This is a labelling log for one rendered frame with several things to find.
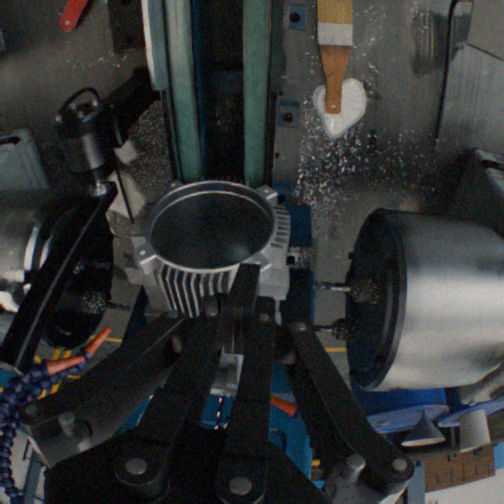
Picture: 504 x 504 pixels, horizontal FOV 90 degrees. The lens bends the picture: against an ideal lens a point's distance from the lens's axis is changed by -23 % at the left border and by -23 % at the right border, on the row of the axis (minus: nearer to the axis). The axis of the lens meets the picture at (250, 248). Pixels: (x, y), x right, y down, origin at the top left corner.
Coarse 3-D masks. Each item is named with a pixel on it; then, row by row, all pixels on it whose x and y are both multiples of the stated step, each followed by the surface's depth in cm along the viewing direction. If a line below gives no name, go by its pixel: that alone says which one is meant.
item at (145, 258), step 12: (168, 192) 42; (264, 192) 42; (276, 192) 42; (276, 204) 43; (132, 252) 34; (144, 252) 34; (144, 264) 33; (156, 264) 35; (264, 264) 33; (264, 276) 34
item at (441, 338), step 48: (384, 240) 36; (432, 240) 32; (480, 240) 33; (384, 288) 34; (432, 288) 30; (480, 288) 29; (336, 336) 45; (384, 336) 33; (432, 336) 30; (480, 336) 29; (384, 384) 33; (432, 384) 34
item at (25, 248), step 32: (0, 192) 41; (32, 192) 40; (64, 192) 40; (0, 224) 35; (32, 224) 34; (64, 224) 40; (0, 256) 33; (32, 256) 33; (96, 256) 49; (0, 288) 33; (96, 288) 50; (0, 320) 36; (64, 320) 40; (96, 320) 51
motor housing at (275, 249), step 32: (192, 192) 44; (224, 192) 44; (256, 192) 42; (160, 224) 42; (192, 224) 47; (224, 224) 48; (256, 224) 45; (288, 224) 38; (160, 256) 34; (192, 256) 52; (224, 256) 54; (160, 288) 40; (192, 288) 32; (224, 288) 35
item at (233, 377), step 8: (224, 360) 36; (232, 360) 36; (240, 360) 39; (224, 368) 45; (232, 368) 44; (240, 368) 40; (216, 376) 44; (224, 376) 44; (232, 376) 43; (216, 384) 43; (224, 384) 43; (232, 384) 42
